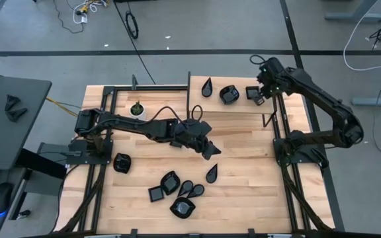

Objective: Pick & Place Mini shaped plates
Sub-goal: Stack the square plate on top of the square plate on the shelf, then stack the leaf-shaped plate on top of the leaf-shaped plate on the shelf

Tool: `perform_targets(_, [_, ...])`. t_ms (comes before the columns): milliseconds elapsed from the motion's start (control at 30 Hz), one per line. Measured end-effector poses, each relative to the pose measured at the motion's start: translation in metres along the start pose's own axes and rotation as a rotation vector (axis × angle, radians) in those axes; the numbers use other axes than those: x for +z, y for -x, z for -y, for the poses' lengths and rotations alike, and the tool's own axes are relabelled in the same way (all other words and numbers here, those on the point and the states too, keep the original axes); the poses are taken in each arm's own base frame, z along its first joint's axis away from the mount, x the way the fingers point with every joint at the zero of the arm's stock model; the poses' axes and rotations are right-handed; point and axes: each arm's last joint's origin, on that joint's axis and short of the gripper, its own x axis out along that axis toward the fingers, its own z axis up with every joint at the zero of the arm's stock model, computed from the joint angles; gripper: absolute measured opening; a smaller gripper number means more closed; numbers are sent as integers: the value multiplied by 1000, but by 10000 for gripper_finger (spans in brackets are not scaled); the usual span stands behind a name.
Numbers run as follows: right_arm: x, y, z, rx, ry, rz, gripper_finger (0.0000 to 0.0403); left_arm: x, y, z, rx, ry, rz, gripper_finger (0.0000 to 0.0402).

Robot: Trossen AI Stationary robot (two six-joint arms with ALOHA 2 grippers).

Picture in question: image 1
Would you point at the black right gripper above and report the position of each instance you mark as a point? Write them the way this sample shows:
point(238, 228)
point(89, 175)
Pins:
point(271, 79)

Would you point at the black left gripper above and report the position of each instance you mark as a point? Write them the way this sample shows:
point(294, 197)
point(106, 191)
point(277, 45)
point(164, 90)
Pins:
point(192, 134)

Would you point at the black teardrop mini plate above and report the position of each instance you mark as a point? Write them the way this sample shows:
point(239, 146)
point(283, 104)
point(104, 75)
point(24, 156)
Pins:
point(186, 187)
point(211, 175)
point(197, 190)
point(206, 88)

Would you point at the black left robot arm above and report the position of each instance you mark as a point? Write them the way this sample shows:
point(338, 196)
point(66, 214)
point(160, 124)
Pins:
point(127, 125)

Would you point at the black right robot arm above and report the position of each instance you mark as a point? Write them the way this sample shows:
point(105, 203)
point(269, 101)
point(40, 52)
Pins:
point(322, 99)

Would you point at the raised wooden shelf black legs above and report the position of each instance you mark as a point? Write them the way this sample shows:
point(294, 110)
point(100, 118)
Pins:
point(210, 107)

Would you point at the small plant in white pot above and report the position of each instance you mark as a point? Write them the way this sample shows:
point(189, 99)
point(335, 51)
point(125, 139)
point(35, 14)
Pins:
point(137, 112)

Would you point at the grey desk foot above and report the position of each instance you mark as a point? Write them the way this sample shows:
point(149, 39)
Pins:
point(356, 16)
point(372, 101)

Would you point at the black desk crossbar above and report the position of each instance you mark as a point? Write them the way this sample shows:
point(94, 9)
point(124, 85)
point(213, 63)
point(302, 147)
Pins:
point(45, 167)

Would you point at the grey desk leg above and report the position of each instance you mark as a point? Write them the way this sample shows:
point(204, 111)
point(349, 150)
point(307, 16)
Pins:
point(28, 190)

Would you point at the black triangular spare part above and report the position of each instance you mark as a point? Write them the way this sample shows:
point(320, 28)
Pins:
point(12, 102)
point(16, 114)

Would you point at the black computer mouse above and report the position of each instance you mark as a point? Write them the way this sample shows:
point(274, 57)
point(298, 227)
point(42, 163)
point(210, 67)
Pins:
point(1, 196)

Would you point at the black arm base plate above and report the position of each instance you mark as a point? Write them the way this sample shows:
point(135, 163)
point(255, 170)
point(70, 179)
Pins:
point(301, 157)
point(78, 159)

